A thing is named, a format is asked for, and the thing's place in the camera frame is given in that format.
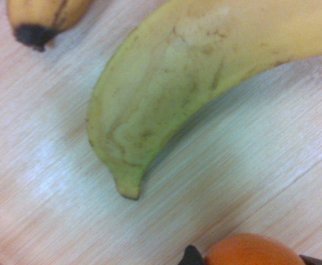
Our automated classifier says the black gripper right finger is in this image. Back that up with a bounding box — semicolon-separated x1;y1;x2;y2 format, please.
298;254;322;265

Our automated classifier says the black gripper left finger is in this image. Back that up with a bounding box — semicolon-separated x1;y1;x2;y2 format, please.
179;245;206;265

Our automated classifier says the small orange tangerine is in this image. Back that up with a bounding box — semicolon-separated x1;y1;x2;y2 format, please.
204;233;307;265

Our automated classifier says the long yellow banana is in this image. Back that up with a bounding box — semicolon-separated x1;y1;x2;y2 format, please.
87;0;322;201

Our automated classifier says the brown spotted banana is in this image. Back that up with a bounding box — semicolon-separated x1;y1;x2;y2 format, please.
6;0;94;53

